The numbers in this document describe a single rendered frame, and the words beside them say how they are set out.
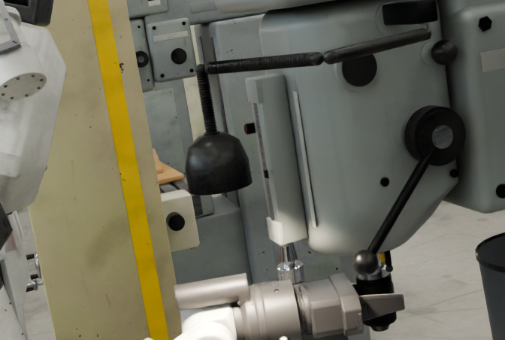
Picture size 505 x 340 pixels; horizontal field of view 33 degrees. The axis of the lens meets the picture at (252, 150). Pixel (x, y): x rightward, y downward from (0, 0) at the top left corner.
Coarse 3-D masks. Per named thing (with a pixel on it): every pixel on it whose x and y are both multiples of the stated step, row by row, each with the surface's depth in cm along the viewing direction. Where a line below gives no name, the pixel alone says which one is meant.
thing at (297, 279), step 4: (300, 272) 147; (280, 276) 147; (284, 276) 147; (288, 276) 147; (292, 276) 147; (296, 276) 147; (300, 276) 147; (304, 276) 148; (280, 280) 148; (292, 280) 147; (296, 280) 147; (300, 280) 147; (304, 280) 148; (292, 284) 147; (296, 284) 147; (300, 284) 147; (296, 288) 147
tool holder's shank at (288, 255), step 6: (282, 246) 147; (288, 246) 147; (294, 246) 148; (282, 252) 147; (288, 252) 147; (294, 252) 147; (282, 258) 147; (288, 258) 147; (294, 258) 147; (288, 264) 147; (294, 264) 148
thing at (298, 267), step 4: (296, 260) 150; (280, 264) 149; (296, 264) 148; (300, 264) 148; (280, 268) 147; (284, 268) 147; (288, 268) 147; (292, 268) 147; (296, 268) 147; (300, 268) 147; (280, 272) 147; (284, 272) 147; (288, 272) 146; (292, 272) 146; (296, 272) 147
